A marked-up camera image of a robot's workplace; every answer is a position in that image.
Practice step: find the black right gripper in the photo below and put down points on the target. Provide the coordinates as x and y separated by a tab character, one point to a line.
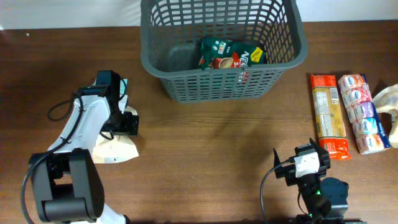
290	168

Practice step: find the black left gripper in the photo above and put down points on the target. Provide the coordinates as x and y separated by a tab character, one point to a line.
130	125

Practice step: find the beige paper bag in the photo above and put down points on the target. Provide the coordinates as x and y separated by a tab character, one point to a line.
118	150

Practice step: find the teal snack packet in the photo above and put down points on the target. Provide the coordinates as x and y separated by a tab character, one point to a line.
123	88

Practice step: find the green coffee mix bag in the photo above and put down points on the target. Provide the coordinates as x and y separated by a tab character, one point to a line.
218	53

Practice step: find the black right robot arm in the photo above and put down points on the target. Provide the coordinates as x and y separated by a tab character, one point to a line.
325	198

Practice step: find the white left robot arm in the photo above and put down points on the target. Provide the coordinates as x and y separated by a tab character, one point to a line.
65	182

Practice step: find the multicolour tissue pack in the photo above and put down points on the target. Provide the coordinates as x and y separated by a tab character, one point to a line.
368	131

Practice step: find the orange biscuit package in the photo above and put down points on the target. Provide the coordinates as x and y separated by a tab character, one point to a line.
328	116

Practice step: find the grey plastic basket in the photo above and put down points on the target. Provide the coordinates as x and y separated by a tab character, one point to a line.
172	34

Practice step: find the crumpled beige bag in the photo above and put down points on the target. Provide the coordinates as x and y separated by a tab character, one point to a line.
386	102

